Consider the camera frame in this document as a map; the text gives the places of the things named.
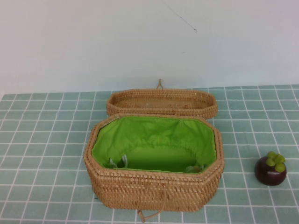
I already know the wooden toggle clasp with cord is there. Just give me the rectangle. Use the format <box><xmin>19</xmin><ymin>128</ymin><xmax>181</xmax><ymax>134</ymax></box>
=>
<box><xmin>137</xmin><ymin>186</ymin><xmax>169</xmax><ymax>224</ymax></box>

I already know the woven rattan basket lid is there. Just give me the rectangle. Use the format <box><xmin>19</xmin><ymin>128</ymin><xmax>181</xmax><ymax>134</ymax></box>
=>
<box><xmin>106</xmin><ymin>88</ymin><xmax>219</xmax><ymax>119</ymax></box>

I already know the white drawstring cord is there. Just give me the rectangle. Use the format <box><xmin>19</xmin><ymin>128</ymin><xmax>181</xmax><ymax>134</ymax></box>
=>
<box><xmin>107</xmin><ymin>155</ymin><xmax>128</xmax><ymax>169</ymax></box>
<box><xmin>186</xmin><ymin>164</ymin><xmax>206</xmax><ymax>175</ymax></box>

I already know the woven rattan basket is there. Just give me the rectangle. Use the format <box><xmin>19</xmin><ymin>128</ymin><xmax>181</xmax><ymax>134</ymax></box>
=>
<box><xmin>83</xmin><ymin>113</ymin><xmax>225</xmax><ymax>212</ymax></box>

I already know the bright green fabric liner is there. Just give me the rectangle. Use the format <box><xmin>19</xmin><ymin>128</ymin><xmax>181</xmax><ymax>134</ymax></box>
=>
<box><xmin>93</xmin><ymin>116</ymin><xmax>219</xmax><ymax>175</ymax></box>

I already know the purple mangosteen with green calyx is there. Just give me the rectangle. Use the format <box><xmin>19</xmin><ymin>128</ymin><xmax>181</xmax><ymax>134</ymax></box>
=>
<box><xmin>254</xmin><ymin>151</ymin><xmax>287</xmax><ymax>186</ymax></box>

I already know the teal white-grid tablecloth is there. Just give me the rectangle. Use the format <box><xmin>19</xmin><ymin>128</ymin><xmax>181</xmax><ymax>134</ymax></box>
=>
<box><xmin>0</xmin><ymin>84</ymin><xmax>299</xmax><ymax>224</ymax></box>

